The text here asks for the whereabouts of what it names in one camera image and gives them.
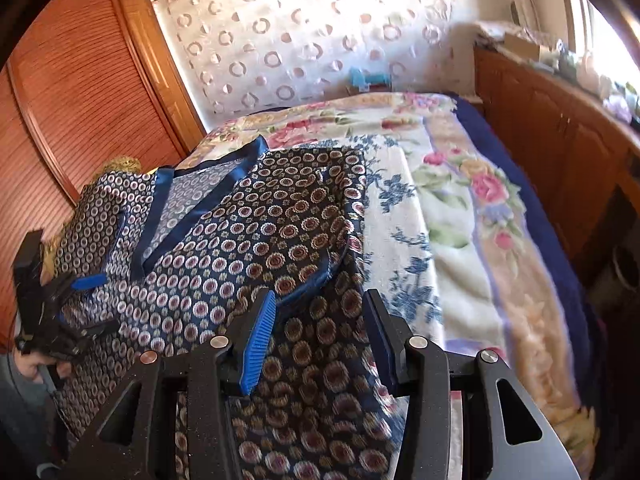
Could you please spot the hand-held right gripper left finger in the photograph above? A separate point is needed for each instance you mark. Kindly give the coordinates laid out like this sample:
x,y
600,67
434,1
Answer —
x,y
260,332

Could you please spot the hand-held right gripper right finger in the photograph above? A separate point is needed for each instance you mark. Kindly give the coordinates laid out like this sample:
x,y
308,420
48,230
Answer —
x,y
376,332

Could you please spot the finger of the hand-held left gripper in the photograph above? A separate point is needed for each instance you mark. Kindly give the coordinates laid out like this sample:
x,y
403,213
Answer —
x,y
90,281
82,332

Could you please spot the navy patterned satin robe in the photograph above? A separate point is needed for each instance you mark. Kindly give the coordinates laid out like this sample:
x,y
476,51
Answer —
x,y
225,240

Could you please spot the person's left forearm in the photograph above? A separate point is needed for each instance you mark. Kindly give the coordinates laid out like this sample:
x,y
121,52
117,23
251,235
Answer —
x,y
22,420

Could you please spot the person's left hand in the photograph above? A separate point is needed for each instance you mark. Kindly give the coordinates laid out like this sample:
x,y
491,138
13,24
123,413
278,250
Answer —
x,y
31,364

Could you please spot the golden patterned cushion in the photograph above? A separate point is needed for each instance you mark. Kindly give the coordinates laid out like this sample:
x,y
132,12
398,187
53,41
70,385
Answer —
x,y
122,165

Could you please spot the white blue-floral cloth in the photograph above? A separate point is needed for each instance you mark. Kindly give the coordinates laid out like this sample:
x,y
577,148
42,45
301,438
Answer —
x,y
395,210

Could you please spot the floral fleece blanket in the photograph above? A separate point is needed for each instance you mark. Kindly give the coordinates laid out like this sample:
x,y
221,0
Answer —
x,y
465,200

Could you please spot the wooden louvred wardrobe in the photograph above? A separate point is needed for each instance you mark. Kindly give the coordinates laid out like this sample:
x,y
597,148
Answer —
x,y
75,85

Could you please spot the navy bed sheet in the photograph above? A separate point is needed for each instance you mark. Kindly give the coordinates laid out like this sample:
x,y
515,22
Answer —
x,y
530,160

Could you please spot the dark furniture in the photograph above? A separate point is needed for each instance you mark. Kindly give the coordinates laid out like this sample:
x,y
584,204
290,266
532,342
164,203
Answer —
x,y
617,280

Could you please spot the small blue plastic toy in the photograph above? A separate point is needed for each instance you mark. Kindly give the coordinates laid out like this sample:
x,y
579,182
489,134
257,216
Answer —
x,y
367,79

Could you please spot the wooden side cabinet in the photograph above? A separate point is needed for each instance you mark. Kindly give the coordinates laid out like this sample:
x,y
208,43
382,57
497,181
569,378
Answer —
x,y
550,120

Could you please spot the circle-patterned sheer curtain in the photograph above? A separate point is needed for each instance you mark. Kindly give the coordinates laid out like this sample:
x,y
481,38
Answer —
x,y
300,35

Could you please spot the small cardboard box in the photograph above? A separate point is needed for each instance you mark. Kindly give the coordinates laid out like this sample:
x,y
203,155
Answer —
x,y
522,46

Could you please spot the clutter of small things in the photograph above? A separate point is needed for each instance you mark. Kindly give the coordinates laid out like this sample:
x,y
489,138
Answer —
x,y
590,75

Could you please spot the bright window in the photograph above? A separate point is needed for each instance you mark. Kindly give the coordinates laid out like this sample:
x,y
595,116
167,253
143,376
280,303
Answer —
x,y
607,25

